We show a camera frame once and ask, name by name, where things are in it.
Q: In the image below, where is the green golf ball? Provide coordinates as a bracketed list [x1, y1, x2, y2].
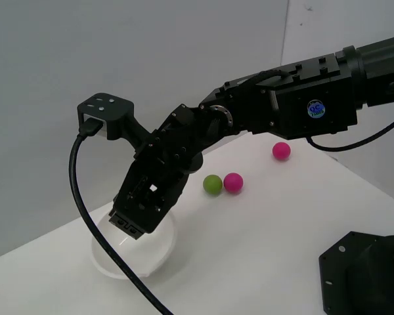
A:
[202, 174, 223, 197]

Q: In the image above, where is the white bowl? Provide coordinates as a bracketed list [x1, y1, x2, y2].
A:
[90, 201, 178, 280]

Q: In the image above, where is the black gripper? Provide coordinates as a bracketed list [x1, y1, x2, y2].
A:
[108, 104, 234, 241]

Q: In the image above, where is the pink golf ball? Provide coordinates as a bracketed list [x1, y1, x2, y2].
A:
[271, 142, 292, 161]
[223, 172, 244, 194]

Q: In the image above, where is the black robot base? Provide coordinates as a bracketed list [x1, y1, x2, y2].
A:
[318, 231, 394, 315]

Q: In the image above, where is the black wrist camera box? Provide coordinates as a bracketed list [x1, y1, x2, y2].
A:
[77, 93, 152, 155]

